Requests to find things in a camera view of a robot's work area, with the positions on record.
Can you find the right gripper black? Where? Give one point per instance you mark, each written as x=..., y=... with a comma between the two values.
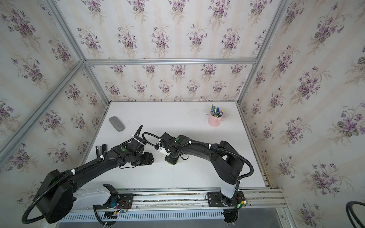
x=172, y=162

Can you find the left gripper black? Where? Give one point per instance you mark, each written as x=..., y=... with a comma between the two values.
x=148, y=159

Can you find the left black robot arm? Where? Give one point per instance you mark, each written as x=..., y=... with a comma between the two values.
x=55, y=198

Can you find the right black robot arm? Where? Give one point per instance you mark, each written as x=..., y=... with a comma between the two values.
x=230, y=166

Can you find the grey oval eraser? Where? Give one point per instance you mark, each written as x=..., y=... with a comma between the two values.
x=116, y=123

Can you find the pink pen cup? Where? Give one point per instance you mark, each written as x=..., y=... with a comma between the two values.
x=215, y=119

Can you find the black chair part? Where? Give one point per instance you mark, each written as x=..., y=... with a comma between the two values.
x=353, y=218

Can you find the aluminium mounting rail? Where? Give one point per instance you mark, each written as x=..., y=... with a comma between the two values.
x=198, y=199

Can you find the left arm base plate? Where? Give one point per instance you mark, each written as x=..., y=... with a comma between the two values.
x=114, y=202

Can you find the white vented cable duct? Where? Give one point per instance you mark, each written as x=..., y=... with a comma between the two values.
x=144, y=216

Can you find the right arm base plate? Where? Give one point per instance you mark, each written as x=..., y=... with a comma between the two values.
x=225, y=199

